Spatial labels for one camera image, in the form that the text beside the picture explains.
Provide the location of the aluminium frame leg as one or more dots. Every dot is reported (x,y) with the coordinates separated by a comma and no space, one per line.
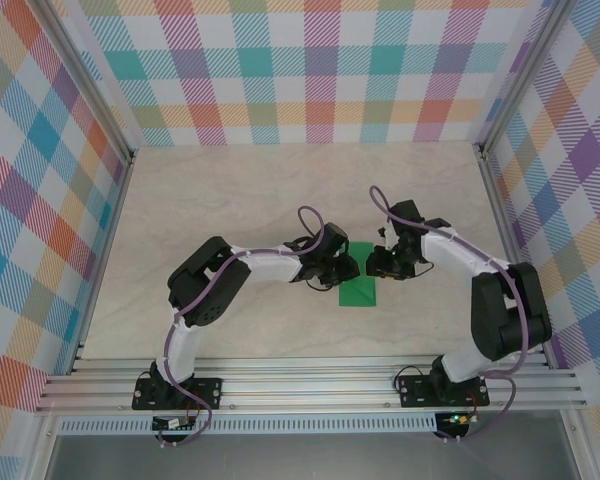
(42,450)
(577,445)

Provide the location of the aluminium mounting rail beam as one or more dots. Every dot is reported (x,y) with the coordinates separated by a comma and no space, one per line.
(305,385)

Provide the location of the aluminium side rail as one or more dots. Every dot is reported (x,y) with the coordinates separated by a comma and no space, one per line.
(110,240)
(511,250)

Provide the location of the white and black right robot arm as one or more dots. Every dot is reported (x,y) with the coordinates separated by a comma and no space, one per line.
(455,255)

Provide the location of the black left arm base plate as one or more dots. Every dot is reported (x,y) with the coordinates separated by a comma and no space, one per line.
(210,390)

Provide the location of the circuit board with green light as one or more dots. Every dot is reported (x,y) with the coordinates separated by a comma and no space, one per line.
(457,419)

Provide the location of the small black circuit board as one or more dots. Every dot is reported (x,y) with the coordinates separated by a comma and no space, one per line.
(170,424)

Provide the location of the aluminium frame post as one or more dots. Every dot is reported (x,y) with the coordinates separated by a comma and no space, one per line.
(522,75)
(87,85)

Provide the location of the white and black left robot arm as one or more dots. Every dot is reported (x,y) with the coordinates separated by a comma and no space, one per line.
(270,262)

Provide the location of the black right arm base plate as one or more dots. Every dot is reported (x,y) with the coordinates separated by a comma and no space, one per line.
(415,390)

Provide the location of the grey metal base panel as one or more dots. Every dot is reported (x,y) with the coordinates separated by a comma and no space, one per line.
(305,457)

